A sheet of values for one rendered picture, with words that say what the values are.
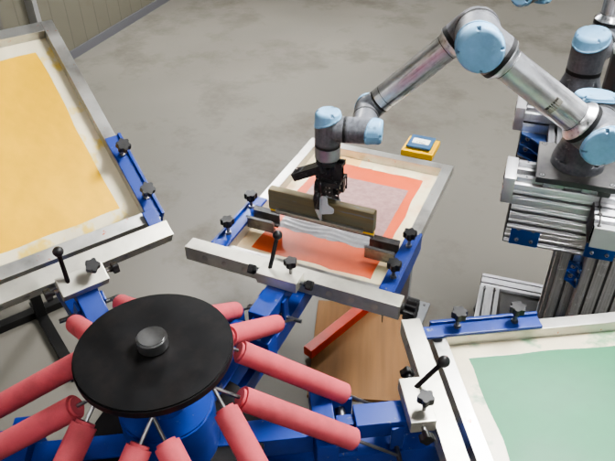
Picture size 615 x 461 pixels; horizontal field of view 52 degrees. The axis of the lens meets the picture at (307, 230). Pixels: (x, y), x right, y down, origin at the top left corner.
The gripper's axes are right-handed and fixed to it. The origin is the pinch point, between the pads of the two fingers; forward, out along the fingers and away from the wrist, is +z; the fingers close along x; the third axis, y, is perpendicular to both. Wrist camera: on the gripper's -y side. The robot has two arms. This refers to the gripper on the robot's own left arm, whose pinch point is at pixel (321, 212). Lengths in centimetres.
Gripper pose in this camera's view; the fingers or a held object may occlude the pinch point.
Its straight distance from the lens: 199.3
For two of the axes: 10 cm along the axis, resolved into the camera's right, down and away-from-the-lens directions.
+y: 9.2, 2.3, -3.3
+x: 4.0, -5.6, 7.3
